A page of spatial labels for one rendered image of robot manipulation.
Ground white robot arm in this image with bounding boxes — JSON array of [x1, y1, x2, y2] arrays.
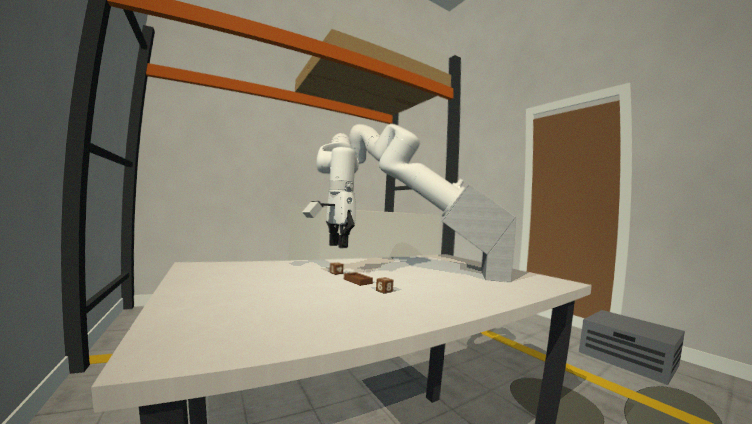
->
[[316, 124, 464, 217]]

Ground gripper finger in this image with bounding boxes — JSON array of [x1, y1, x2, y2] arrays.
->
[[326, 220, 339, 246], [338, 210, 355, 248]]

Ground brown wooden cube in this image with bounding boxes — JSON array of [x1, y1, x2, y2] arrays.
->
[[376, 277, 394, 294], [330, 262, 344, 275]]

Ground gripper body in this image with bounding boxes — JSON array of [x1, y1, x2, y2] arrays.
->
[[327, 190, 356, 225]]

